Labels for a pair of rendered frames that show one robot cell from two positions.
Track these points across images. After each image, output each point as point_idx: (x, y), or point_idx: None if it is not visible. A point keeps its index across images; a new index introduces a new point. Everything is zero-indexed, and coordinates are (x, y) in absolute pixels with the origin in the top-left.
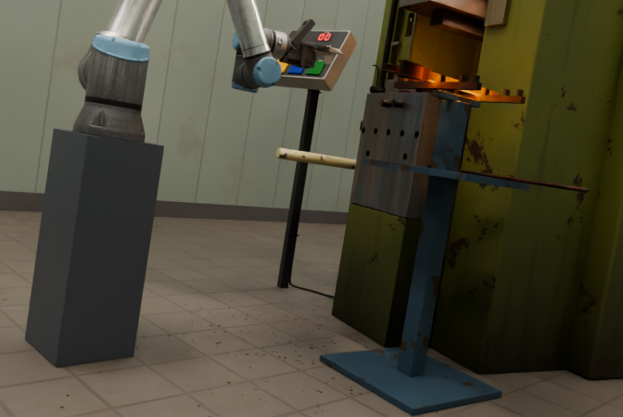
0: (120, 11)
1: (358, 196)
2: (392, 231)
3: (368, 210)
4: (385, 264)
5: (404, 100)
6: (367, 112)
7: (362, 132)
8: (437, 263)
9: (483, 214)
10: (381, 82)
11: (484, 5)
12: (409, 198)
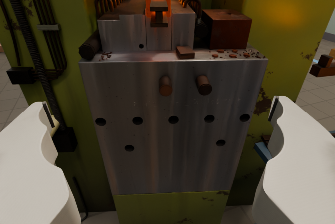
0: None
1: (129, 188)
2: (209, 201)
3: (158, 195)
4: (202, 220)
5: (207, 73)
6: (98, 96)
7: (98, 125)
8: None
9: (258, 132)
10: (17, 1)
11: None
12: (234, 176)
